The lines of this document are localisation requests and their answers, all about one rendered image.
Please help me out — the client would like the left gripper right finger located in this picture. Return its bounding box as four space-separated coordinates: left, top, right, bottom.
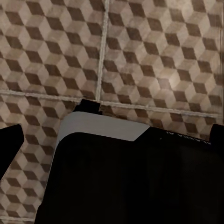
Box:
209 124 224 162

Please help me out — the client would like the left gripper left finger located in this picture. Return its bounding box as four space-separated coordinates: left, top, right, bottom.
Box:
0 124 24 180

